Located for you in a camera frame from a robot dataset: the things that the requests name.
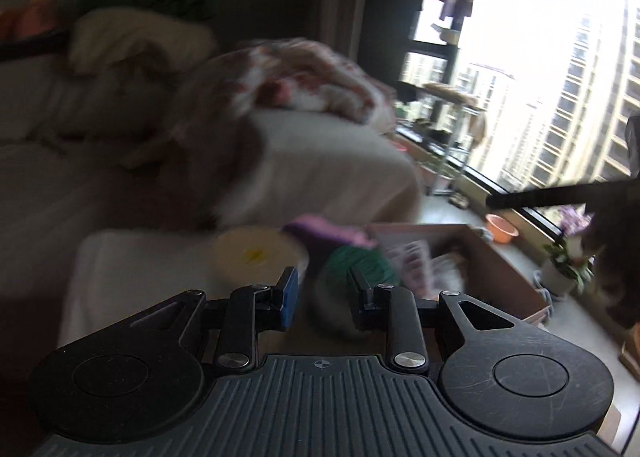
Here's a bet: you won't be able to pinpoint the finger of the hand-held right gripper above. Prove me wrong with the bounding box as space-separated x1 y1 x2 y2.
486 179 632 210

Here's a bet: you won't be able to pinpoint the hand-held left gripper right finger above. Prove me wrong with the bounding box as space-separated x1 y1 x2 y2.
349 269 526 374

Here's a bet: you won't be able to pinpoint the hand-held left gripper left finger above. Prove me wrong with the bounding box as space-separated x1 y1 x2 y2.
120 266 301 376

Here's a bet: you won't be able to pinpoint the pink cardboard box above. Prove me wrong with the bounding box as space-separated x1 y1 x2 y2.
367 223 552 326

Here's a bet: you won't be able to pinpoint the green plush toy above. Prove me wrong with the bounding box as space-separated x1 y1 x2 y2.
306 244 402 339

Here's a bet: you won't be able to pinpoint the purple flowers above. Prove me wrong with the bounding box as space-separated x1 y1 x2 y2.
557 204 594 239

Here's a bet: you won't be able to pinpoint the potted green plant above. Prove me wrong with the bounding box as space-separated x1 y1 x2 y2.
541 237 597 296

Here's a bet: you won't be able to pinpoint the orange plastic basin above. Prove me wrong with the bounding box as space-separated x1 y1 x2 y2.
485 214 520 244

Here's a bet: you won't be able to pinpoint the printed sticker sheet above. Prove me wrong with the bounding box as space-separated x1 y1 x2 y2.
384 237 467 289

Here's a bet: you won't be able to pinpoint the metal shelf rack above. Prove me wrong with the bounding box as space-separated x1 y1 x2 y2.
422 82 489 198

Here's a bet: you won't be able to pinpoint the bed with grey sheet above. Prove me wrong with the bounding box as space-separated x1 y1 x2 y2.
0 52 424 239

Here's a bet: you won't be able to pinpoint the floral blanket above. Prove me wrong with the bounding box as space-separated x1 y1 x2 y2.
177 39 397 136

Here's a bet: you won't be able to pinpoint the beige pillow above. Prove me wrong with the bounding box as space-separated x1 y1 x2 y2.
67 7 219 84

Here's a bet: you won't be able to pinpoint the orange plush toy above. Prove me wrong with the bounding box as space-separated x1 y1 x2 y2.
0 0 59 41

